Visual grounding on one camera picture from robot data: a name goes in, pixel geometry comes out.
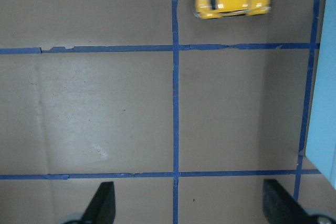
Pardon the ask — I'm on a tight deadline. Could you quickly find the bin-side right gripper black right finger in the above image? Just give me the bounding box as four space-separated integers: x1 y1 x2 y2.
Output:
262 179 319 223

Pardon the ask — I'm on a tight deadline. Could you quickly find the bin-side right gripper black left finger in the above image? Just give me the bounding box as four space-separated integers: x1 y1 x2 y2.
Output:
79 182 116 224

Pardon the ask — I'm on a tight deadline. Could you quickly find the yellow beetle toy car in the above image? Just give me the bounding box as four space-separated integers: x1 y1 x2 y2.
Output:
194 0 271 19

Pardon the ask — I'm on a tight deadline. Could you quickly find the light blue plastic bin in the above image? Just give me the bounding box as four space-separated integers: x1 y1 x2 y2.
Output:
306 0 335 187

